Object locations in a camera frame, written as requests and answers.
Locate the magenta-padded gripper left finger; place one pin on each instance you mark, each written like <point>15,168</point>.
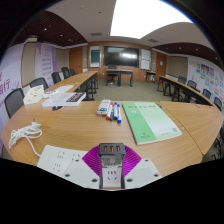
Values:
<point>81,175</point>

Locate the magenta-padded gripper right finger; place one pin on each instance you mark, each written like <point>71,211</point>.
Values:
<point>143,174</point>

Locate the grey charger with orange ports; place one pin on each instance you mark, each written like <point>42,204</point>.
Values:
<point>111,155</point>

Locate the white power strip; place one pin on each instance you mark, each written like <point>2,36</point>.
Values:
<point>55,160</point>

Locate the green booklet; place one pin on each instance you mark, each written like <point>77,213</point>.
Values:
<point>150,121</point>

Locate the blue whiteboard marker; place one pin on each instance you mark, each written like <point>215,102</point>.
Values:
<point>119,116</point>
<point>115,111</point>

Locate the black whiteboard marker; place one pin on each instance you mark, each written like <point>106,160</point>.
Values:
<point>112,115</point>

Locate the red whiteboard marker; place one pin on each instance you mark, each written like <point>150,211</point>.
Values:
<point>109,113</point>

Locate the white book with dark print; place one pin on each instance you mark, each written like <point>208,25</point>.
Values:
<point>61,100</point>

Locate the white paper sheets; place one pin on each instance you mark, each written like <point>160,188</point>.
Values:
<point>63,88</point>

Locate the white cardboard box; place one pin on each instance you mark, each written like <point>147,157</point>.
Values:
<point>33,95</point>

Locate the long wooden table row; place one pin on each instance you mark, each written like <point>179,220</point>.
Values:
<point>78,77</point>
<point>181,88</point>

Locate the group of black mesh chairs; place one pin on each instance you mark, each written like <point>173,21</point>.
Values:
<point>217,101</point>
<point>14,101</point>

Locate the small dark side desk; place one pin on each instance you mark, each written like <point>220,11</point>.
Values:
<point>150,73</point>

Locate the black office chair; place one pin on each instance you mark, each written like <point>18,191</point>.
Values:
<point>111,76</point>

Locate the dark wooden teacher desk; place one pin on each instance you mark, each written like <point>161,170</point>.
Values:
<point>124,72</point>

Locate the brown wooden door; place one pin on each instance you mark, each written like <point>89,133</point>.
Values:
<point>76,60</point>
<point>161,66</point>

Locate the plain white whiteboard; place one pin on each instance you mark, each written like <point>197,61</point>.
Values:
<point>145,59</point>

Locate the whiteboard with green sheet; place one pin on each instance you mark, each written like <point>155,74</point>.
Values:
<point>95,56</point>

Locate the bright ceiling light panel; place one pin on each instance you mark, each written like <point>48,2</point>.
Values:
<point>146,16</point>

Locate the group of colourful wall posters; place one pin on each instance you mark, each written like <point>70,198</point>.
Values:
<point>210,78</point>

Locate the narrow purple wall banner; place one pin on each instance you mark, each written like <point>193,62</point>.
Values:
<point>46,63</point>

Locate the black wall television screen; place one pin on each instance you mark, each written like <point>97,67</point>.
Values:
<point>121,56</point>

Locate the large purple white wall banner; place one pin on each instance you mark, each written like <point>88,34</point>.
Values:
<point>10,76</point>

